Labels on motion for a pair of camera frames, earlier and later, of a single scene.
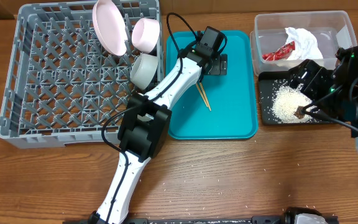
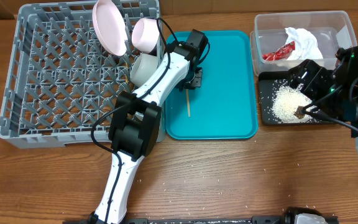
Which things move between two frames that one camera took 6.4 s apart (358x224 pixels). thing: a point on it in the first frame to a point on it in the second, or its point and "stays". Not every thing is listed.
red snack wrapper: x=281 y=53 stays
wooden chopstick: x=205 y=96 to x=188 y=102
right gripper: x=295 y=78 stays
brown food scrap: x=298 y=112 stays
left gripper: x=219 y=63 to x=197 y=79
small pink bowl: x=145 y=33 stays
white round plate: x=109 y=27 stays
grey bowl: x=143 y=70 stays
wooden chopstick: x=201 y=95 to x=126 y=72
